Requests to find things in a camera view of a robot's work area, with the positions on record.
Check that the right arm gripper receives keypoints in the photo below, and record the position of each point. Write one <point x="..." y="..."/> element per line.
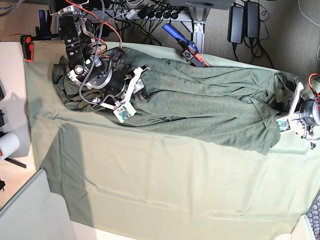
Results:
<point x="140" y="91"/>

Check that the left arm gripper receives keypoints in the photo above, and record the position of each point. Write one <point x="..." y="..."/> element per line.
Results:
<point x="285" y="95"/>

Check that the green T-shirt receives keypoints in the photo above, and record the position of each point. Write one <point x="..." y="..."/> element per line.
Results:
<point x="228" y="106"/>

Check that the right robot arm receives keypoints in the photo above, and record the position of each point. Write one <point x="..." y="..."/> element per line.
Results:
<point x="88" y="66"/>

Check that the blue orange clamp on cloth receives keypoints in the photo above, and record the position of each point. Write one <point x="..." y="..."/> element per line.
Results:
<point x="190" y="51"/>

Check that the power strip with plugs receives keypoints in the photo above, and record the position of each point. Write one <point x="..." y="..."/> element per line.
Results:
<point x="158" y="14"/>

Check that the light green table cloth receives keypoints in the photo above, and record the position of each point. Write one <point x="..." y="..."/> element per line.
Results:
<point x="153" y="186"/>

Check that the blue orange clamp at corner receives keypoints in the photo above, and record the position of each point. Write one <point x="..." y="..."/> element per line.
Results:
<point x="42" y="33"/>

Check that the black power brick pair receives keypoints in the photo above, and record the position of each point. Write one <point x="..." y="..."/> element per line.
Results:
<point x="244" y="21"/>

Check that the white paper roll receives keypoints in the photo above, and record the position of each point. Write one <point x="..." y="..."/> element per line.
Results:
<point x="9" y="144"/>

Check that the black stick on table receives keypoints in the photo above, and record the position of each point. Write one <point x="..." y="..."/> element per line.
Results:
<point x="15" y="162"/>

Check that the aluminium frame leg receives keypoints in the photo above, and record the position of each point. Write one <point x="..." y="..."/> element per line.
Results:
<point x="198" y="16"/>

